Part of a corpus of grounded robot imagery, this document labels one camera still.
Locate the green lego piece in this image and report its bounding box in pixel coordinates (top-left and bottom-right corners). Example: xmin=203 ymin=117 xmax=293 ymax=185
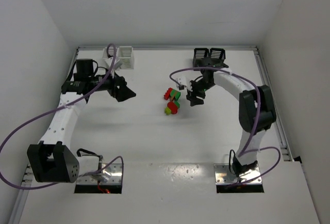
xmin=174 ymin=101 xmax=180 ymax=109

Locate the red round lego piece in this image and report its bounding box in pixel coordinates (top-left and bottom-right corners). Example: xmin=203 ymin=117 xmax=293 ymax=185
xmin=167 ymin=102 xmax=178 ymax=114

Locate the lime lego brick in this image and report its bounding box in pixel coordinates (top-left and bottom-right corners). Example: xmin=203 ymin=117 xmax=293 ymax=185
xmin=164 ymin=107 xmax=172 ymax=115

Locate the red lego brick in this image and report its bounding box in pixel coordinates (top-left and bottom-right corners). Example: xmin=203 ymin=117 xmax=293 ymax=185
xmin=163 ymin=88 xmax=173 ymax=100

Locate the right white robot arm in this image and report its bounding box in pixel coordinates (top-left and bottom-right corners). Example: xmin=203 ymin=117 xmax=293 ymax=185
xmin=186 ymin=58 xmax=276 ymax=176

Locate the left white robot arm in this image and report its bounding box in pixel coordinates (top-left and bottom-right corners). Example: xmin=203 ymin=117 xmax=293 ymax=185
xmin=27 ymin=59 xmax=136 ymax=183

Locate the left black slotted container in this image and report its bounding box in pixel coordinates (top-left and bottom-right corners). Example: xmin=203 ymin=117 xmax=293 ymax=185
xmin=193 ymin=48 xmax=209 ymax=67

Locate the black slotted container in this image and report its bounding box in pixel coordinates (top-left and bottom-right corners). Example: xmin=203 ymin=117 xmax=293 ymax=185
xmin=193 ymin=48 xmax=209 ymax=67
xmin=209 ymin=48 xmax=226 ymax=65

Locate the left white slotted container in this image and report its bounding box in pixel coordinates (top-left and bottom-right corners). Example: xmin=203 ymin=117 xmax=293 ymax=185
xmin=102 ymin=47 xmax=120 ymax=68

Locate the white slotted container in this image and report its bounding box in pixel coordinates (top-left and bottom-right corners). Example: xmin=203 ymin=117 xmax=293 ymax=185
xmin=102 ymin=47 xmax=120 ymax=68
xmin=118 ymin=46 xmax=135 ymax=70

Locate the right white slotted container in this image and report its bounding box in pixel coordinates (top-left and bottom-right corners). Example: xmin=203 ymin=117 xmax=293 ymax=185
xmin=118 ymin=46 xmax=135 ymax=70

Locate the right black slotted container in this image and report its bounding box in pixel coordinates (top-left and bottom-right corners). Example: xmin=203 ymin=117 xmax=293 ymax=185
xmin=209 ymin=48 xmax=226 ymax=65

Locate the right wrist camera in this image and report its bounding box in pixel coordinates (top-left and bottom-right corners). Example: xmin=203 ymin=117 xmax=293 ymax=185
xmin=175 ymin=76 xmax=191 ymax=91

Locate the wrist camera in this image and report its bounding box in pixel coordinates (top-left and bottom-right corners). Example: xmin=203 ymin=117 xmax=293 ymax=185
xmin=103 ymin=57 xmax=122 ymax=70
xmin=175 ymin=76 xmax=191 ymax=91

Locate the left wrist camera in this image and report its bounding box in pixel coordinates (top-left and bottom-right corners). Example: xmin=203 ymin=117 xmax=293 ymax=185
xmin=103 ymin=57 xmax=122 ymax=70

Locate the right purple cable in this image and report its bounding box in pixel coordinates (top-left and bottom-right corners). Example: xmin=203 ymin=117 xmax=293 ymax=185
xmin=169 ymin=67 xmax=281 ymax=186

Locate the purple cable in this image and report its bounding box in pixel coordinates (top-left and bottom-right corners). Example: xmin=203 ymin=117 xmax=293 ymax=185
xmin=0 ymin=43 xmax=124 ymax=190
xmin=169 ymin=67 xmax=281 ymax=186

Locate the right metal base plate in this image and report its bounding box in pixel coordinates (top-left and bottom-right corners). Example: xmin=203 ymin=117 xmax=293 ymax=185
xmin=213 ymin=163 xmax=262 ymax=185

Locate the metal base plate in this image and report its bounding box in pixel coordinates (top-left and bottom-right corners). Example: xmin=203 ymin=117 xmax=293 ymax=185
xmin=76 ymin=163 xmax=123 ymax=185
xmin=213 ymin=163 xmax=262 ymax=185

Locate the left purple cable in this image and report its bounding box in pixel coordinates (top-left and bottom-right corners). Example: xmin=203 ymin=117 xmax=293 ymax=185
xmin=0 ymin=43 xmax=124 ymax=190

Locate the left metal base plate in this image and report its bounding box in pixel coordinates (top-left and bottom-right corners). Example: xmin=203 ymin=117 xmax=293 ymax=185
xmin=76 ymin=163 xmax=123 ymax=185

